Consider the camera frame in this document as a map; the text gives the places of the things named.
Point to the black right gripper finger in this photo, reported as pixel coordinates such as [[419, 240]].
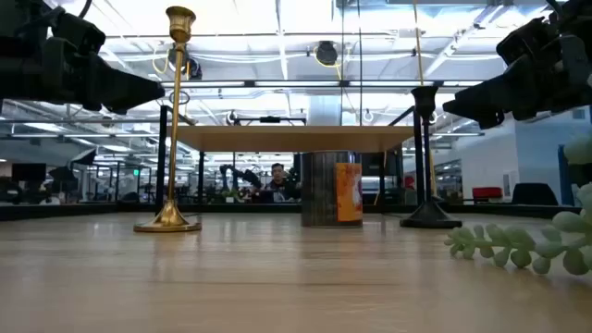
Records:
[[485, 102], [491, 123]]

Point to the black candlestick holder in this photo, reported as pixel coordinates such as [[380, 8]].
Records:
[[430, 217]]

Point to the gold brass candlestick holder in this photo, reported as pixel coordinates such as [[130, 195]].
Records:
[[168, 219]]

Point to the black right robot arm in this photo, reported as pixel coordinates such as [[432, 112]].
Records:
[[575, 18]]

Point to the black background robot arm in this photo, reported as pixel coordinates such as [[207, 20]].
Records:
[[240, 175]]

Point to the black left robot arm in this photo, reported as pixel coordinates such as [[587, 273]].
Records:
[[18, 55]]

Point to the black studio lamp hood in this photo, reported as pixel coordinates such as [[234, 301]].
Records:
[[84, 157]]

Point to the red sofa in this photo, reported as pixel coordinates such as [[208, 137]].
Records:
[[486, 193]]

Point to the black chair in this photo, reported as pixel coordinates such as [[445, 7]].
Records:
[[534, 195]]

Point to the black monitor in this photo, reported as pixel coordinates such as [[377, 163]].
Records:
[[28, 172]]

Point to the artificial succulent plant in pot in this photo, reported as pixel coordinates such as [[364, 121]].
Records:
[[513, 240]]

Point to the small green background plant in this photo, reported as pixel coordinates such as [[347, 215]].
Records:
[[230, 195]]

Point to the wooden riser shelf black legs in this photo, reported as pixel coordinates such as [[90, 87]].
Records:
[[287, 139]]

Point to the person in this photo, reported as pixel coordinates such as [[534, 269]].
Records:
[[277, 173]]

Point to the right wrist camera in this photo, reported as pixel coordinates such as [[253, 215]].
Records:
[[527, 41]]

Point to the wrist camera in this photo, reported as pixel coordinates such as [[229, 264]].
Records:
[[78, 32], [527, 41]]

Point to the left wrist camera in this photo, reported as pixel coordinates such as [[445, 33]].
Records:
[[78, 32]]

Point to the black aluminium table frame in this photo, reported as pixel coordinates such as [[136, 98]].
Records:
[[69, 212]]

